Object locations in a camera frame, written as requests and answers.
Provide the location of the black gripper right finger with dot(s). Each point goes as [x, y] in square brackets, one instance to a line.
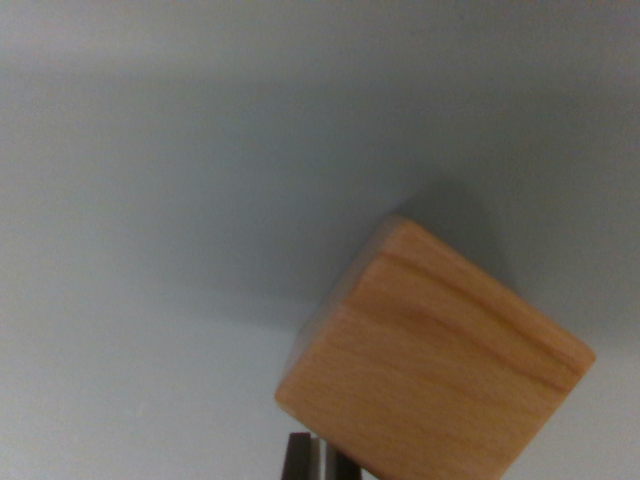
[342, 470]

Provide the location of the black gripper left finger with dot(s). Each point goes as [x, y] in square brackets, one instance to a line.
[299, 460]

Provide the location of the wooden cube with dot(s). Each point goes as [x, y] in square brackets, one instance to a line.
[435, 365]

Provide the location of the grey plastic tray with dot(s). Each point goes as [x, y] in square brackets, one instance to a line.
[125, 200]

